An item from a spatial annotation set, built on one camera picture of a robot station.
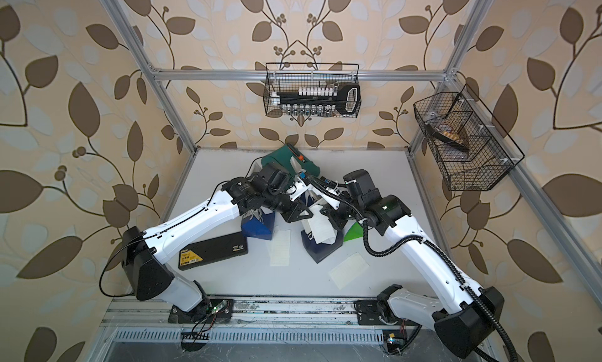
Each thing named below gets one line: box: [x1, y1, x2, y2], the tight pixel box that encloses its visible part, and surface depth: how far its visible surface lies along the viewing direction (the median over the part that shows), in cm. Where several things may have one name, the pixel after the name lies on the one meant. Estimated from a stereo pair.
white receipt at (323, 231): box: [307, 205, 338, 246], surface depth 74 cm
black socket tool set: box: [271, 82, 362, 117], surface depth 86 cm
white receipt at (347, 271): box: [327, 252, 370, 290], surface depth 86 cm
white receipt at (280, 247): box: [268, 225, 292, 267], surface depth 90 cm
